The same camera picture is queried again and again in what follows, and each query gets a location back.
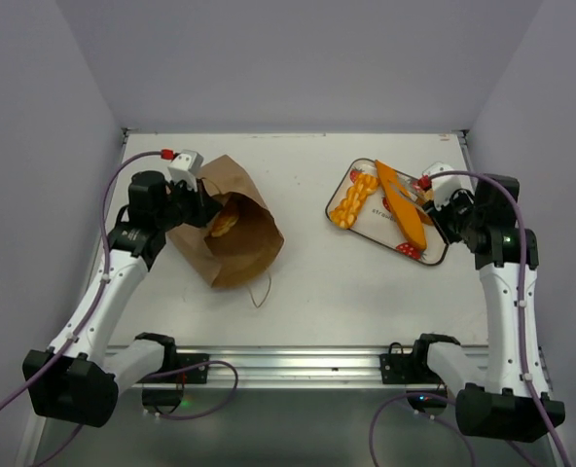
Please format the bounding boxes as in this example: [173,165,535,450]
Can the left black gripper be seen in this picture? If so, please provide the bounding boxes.
[156,175,223,232]

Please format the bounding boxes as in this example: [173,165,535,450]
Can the flower ring fake bread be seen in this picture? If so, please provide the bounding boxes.
[209,198,240,238]

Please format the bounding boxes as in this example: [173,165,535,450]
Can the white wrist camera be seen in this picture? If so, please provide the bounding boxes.
[416,162,462,209]
[167,150,203,192]

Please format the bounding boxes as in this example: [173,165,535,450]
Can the strawberry pattern tray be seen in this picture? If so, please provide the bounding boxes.
[325,159,449,267]

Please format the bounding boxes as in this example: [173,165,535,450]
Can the metal tongs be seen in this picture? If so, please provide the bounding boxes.
[380,173,434,223]

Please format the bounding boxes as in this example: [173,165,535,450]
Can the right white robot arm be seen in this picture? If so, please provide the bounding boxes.
[379,169,565,443]

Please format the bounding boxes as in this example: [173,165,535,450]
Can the brown paper bag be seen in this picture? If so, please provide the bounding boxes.
[167,155,284,290]

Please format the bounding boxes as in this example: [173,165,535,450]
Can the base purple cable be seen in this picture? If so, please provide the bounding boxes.
[146,359,240,420]
[370,391,479,467]

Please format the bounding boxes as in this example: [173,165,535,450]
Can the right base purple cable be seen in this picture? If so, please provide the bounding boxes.
[370,391,479,467]

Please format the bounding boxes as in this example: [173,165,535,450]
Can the long orange fake baguette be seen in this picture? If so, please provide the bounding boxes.
[375,160,427,251]

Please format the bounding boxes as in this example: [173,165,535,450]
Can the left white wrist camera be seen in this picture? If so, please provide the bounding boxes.
[167,150,203,192]

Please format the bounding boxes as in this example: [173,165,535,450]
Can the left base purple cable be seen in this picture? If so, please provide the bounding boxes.
[146,359,240,420]

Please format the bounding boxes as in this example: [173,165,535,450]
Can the braided yellow fake bread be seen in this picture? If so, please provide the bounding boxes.
[330,172,379,230]

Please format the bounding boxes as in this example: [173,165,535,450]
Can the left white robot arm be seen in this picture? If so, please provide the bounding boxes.
[22,170,222,427]

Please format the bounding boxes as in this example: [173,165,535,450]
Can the tall orange fake muffin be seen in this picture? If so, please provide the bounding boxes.
[416,190,434,227]

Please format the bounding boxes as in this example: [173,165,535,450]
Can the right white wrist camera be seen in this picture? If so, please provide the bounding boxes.
[416,162,462,209]

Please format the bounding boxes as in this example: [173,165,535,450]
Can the aluminium mounting rail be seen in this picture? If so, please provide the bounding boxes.
[107,344,493,390]

